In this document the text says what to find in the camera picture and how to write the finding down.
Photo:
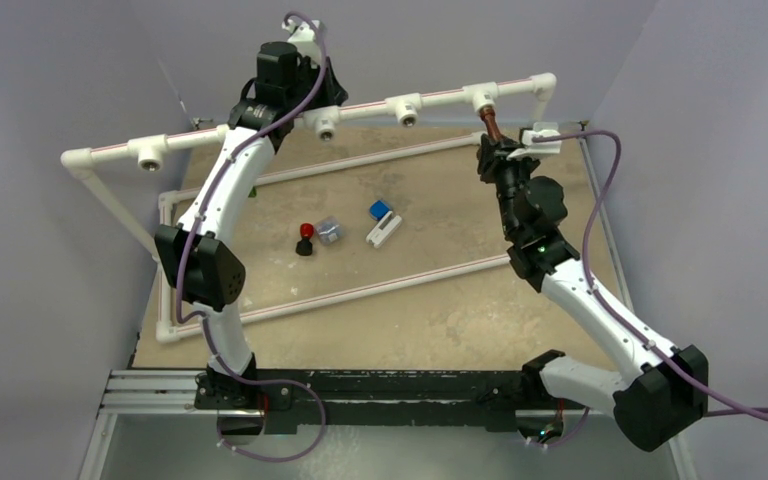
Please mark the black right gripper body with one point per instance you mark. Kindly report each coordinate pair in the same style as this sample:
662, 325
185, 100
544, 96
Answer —
506, 176

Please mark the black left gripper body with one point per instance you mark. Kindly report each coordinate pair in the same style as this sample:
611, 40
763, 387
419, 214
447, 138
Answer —
324, 93

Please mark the brown copper faucet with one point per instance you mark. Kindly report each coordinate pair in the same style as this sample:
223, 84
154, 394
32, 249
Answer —
487, 115

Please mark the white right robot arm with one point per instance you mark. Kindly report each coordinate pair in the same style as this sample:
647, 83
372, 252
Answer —
654, 393

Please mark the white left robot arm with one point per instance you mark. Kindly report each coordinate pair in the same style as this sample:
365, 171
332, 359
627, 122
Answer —
194, 253

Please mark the blue and white faucet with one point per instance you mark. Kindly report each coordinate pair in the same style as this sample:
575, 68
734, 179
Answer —
387, 222

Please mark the clear grey faucet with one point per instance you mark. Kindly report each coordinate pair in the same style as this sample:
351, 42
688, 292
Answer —
329, 230

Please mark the red and black faucet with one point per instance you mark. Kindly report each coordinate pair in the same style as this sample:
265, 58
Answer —
304, 246

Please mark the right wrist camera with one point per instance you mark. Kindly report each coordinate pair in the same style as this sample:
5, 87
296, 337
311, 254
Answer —
539, 141

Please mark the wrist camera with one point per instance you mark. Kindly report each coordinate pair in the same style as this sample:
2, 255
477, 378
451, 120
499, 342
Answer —
539, 141
305, 36

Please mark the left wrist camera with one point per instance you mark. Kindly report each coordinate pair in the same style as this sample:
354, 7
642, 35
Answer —
305, 36

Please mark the white PVC pipe frame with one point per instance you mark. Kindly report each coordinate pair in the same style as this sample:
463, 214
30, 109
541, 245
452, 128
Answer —
150, 152

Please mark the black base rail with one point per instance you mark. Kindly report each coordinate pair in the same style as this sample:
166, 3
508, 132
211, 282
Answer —
285, 399

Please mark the aluminium frame rail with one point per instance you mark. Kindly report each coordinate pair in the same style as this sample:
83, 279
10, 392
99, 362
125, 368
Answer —
147, 427

